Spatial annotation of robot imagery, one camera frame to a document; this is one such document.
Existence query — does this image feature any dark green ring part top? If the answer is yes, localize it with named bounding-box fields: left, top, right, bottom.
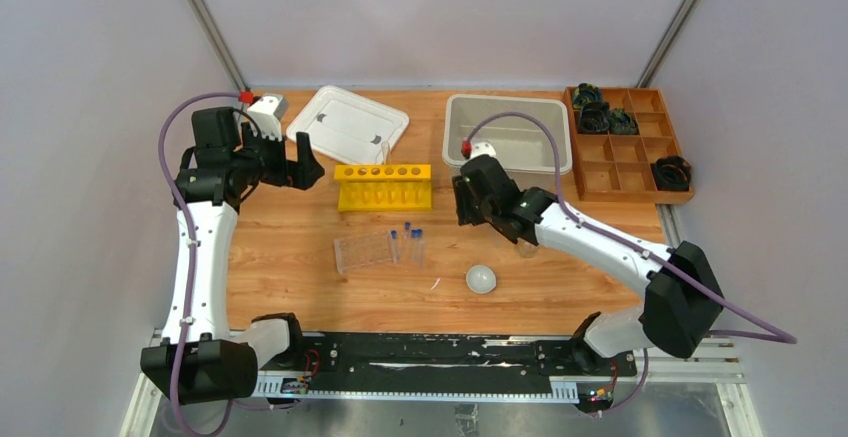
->
left=571, top=83, right=604, bottom=110

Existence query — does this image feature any black ring part on tray edge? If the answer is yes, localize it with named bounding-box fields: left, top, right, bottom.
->
left=650, top=155, right=692, bottom=192

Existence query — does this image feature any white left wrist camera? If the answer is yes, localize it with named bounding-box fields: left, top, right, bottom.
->
left=246, top=93, right=289, bottom=142

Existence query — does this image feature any dark green ring part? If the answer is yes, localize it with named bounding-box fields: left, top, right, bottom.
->
left=608, top=108, right=639, bottom=135
left=571, top=83, right=604, bottom=110

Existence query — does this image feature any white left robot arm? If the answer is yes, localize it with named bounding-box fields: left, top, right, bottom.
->
left=140, top=107, right=325, bottom=405

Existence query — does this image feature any aluminium frame rail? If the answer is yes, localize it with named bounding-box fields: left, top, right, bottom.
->
left=119, top=329, right=764, bottom=437

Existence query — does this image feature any wooden compartment tray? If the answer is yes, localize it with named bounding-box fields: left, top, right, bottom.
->
left=562, top=86, right=694, bottom=205

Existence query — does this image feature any dark green ring part right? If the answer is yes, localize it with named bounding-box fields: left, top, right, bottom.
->
left=608, top=108, right=639, bottom=135

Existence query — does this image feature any yellow test tube rack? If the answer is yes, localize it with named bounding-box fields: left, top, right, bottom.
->
left=333, top=164, right=433, bottom=212

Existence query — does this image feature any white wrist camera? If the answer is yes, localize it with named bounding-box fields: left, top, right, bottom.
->
left=246, top=93, right=289, bottom=142
left=461, top=140, right=497, bottom=160

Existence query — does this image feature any clear test tube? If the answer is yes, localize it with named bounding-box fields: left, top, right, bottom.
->
left=380, top=141, right=391, bottom=165

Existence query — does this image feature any blue capped tube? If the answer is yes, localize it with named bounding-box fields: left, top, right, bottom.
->
left=411, top=229, right=426, bottom=267
left=407, top=229, right=420, bottom=263
left=401, top=221, right=412, bottom=249
left=388, top=230, right=400, bottom=264

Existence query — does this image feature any clear acrylic tube rack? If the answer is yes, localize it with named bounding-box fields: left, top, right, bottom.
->
left=333, top=230, right=394, bottom=275

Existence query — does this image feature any white plastic bin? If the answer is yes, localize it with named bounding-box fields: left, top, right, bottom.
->
left=442, top=94, right=573, bottom=191

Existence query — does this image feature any white plastic bin lid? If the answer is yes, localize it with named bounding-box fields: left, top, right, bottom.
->
left=286, top=85, right=410, bottom=165

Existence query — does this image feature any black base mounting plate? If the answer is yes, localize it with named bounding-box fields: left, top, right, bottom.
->
left=255, top=332, right=637, bottom=401

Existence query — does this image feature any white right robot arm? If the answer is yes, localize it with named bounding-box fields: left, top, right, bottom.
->
left=452, top=155, right=724, bottom=375

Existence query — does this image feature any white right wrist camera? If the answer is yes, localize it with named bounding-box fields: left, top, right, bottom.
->
left=461, top=140, right=497, bottom=160

